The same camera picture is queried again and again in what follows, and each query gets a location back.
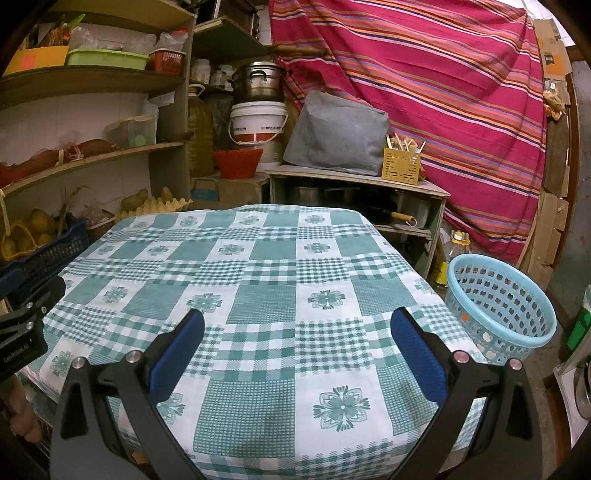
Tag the green checked tablecloth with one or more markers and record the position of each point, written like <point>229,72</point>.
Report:
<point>277,300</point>

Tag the dark blue plastic crate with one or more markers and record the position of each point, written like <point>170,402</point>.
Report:
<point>51,258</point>

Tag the red net bag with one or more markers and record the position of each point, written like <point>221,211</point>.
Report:
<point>92,148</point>
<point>32,168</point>

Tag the white appliance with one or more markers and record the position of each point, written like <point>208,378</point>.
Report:
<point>565,401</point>

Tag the small red plastic basket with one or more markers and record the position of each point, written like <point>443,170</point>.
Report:
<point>166,62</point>

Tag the large brown potato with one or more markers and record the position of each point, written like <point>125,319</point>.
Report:
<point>41,221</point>

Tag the white jar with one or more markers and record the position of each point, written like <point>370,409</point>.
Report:
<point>201,71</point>
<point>226,76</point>

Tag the clear plastic bag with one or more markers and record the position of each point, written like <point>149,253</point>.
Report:
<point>97,39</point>

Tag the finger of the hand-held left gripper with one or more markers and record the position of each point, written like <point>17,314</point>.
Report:
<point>11,279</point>

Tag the green plastic bin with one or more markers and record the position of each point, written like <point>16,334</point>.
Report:
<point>581,327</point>

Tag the yellow egg tray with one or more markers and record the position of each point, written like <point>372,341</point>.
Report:
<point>157,207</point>

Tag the brown cardboard box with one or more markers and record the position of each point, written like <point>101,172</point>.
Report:
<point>240,191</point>

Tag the oil bottle with yellow label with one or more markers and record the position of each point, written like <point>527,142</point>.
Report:
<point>457,249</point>

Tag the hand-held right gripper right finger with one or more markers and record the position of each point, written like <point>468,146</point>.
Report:
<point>418,360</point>

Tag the ginger root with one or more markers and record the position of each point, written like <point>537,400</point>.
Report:
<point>554,104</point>

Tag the cardboard wall sheets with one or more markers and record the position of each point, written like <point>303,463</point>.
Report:
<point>551,217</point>

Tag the yellow box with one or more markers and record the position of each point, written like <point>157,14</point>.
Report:
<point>37,60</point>

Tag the light blue plastic basket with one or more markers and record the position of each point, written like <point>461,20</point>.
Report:
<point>466,295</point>

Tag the red mesh bowl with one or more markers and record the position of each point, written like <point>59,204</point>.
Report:
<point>238,164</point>

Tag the large steel pot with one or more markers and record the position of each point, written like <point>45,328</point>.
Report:
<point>258,83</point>

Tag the small steel pot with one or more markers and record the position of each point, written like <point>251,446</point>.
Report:
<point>304,196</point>

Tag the green plastic tray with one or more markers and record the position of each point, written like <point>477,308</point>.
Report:
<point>106,59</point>

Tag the large yellow oil jug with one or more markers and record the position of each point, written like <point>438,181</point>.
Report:
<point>201,138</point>

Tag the white plastic bucket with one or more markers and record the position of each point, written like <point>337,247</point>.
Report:
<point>258,120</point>

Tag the red striped cloth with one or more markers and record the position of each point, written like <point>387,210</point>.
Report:
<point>438,92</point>

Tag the brown wicker basket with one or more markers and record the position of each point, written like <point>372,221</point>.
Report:
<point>101,221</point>

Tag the wooden shelf unit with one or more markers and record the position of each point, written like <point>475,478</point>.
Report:
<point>92,76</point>

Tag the yellow utensil holder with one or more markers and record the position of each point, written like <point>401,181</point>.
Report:
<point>399,168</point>

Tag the wooden rod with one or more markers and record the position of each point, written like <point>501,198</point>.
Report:
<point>298,49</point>

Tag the grey wooden cabinet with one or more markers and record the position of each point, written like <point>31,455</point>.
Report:
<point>425,187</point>

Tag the yellow woven basket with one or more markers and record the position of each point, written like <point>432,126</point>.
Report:
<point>9,251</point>

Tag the clear plastic container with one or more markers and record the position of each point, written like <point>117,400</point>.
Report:
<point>129,134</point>

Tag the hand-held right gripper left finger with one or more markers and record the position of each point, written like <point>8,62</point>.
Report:
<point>180,355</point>

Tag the person's left hand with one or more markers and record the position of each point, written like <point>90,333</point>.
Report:
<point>25,410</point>

